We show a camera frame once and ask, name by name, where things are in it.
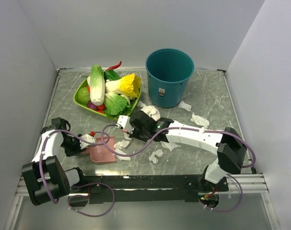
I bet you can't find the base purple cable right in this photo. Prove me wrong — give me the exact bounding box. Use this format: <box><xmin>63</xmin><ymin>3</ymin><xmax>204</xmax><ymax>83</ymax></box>
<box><xmin>199</xmin><ymin>174</ymin><xmax>243</xmax><ymax>213</ymax></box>

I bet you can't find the pink dustpan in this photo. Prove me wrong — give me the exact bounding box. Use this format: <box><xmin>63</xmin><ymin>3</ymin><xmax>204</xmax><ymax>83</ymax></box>
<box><xmin>83</xmin><ymin>136</ymin><xmax>116</xmax><ymax>164</ymax></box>

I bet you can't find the white tissue roll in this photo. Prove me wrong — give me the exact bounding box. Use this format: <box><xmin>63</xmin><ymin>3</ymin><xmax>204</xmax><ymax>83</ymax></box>
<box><xmin>141</xmin><ymin>105</ymin><xmax>161</xmax><ymax>121</ymax></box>

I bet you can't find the paper scrap centre upper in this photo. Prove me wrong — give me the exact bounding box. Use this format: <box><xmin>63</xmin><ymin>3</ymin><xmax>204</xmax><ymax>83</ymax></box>
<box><xmin>114</xmin><ymin>140</ymin><xmax>130</xmax><ymax>150</ymax></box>

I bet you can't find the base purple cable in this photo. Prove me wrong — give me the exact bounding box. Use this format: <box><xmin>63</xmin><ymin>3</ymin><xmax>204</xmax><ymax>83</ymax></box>
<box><xmin>199</xmin><ymin>174</ymin><xmax>243</xmax><ymax>213</ymax></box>
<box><xmin>68</xmin><ymin>182</ymin><xmax>116</xmax><ymax>218</ymax></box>

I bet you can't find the green vegetable basket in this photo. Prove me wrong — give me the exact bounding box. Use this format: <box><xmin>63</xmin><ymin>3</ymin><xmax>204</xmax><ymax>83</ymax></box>
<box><xmin>73</xmin><ymin>80</ymin><xmax>142</xmax><ymax>120</ymax></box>

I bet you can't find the round green cabbage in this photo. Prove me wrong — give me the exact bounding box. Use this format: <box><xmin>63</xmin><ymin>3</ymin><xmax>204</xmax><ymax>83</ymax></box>
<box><xmin>77</xmin><ymin>87</ymin><xmax>90</xmax><ymax>105</ymax></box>

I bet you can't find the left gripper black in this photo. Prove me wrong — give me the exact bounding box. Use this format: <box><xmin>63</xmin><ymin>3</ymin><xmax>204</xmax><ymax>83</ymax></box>
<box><xmin>60</xmin><ymin>133</ymin><xmax>87</xmax><ymax>157</ymax></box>

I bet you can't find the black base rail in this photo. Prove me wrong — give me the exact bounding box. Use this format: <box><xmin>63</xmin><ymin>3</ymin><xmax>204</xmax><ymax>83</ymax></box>
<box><xmin>70</xmin><ymin>174</ymin><xmax>229</xmax><ymax>204</ymax></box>

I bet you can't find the paper scrap near bucket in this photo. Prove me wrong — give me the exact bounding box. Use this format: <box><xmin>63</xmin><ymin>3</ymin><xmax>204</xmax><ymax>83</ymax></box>
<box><xmin>177</xmin><ymin>101</ymin><xmax>192</xmax><ymax>112</ymax></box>

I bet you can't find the teal plastic bucket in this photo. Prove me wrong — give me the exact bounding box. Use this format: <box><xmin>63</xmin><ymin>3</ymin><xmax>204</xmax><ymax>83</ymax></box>
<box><xmin>145</xmin><ymin>48</ymin><xmax>195</xmax><ymax>108</ymax></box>

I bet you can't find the red chili pepper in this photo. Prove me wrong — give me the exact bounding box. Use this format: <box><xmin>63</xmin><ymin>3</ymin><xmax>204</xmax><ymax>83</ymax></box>
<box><xmin>105</xmin><ymin>61</ymin><xmax>122</xmax><ymax>71</ymax></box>

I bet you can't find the dark green pepper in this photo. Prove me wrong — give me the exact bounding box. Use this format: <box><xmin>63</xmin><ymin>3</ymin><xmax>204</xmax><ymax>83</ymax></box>
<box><xmin>104</xmin><ymin>69</ymin><xmax>121</xmax><ymax>81</ymax></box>

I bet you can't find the purple onion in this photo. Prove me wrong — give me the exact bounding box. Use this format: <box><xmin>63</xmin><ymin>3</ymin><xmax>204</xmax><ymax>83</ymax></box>
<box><xmin>87</xmin><ymin>101</ymin><xmax>98</xmax><ymax>111</ymax></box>

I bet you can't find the red tomato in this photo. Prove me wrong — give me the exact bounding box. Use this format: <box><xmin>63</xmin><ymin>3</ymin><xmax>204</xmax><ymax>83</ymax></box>
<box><xmin>97</xmin><ymin>104</ymin><xmax>105</xmax><ymax>114</ymax></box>

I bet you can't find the paper scrap behind roll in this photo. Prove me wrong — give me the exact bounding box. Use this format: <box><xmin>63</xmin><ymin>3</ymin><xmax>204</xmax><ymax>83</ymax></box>
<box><xmin>137</xmin><ymin>101</ymin><xmax>146</xmax><ymax>108</ymax></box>

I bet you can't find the paper scrap front left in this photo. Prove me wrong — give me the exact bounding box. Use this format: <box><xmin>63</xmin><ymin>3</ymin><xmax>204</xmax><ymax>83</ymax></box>
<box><xmin>148</xmin><ymin>149</ymin><xmax>164</xmax><ymax>164</ymax></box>

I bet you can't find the green white napa cabbage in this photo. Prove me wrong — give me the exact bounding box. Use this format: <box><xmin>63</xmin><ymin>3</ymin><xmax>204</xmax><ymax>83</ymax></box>
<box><xmin>87</xmin><ymin>64</ymin><xmax>105</xmax><ymax>106</ymax></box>

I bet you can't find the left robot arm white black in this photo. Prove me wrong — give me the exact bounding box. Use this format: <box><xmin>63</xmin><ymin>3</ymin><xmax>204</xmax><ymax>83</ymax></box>
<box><xmin>22</xmin><ymin>117</ymin><xmax>95</xmax><ymax>206</ymax></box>

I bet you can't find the paper scrap centre lower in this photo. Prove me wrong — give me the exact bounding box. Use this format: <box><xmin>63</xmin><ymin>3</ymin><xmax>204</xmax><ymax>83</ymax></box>
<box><xmin>115</xmin><ymin>149</ymin><xmax>131</xmax><ymax>161</ymax></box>

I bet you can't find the green leafy bok choy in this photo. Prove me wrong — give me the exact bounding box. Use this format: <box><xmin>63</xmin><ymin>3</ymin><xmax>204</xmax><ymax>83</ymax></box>
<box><xmin>104</xmin><ymin>92</ymin><xmax>132</xmax><ymax>118</ymax></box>

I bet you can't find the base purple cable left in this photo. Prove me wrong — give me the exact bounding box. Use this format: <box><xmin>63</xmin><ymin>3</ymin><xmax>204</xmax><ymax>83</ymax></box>
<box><xmin>68</xmin><ymin>182</ymin><xmax>116</xmax><ymax>218</ymax></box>

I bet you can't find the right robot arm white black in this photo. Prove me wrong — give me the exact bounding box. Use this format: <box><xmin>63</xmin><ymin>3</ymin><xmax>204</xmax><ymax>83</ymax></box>
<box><xmin>129</xmin><ymin>111</ymin><xmax>247</xmax><ymax>191</ymax></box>

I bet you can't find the paper scrap beside dustpan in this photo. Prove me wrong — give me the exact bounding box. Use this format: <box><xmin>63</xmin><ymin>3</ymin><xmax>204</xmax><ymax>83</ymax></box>
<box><xmin>160</xmin><ymin>141</ymin><xmax>181</xmax><ymax>151</ymax></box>

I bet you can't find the yellow white cabbage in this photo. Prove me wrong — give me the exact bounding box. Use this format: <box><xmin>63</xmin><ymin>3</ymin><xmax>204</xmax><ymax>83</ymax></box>
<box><xmin>105</xmin><ymin>73</ymin><xmax>142</xmax><ymax>98</ymax></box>

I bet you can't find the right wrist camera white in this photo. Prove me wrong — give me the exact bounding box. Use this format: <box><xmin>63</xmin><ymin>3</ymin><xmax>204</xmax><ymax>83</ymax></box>
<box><xmin>116</xmin><ymin>115</ymin><xmax>134</xmax><ymax>134</ymax></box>

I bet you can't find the paper scrap right side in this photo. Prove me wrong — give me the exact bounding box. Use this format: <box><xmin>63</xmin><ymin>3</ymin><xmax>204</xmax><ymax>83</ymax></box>
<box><xmin>190</xmin><ymin>113</ymin><xmax>210</xmax><ymax>129</ymax></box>

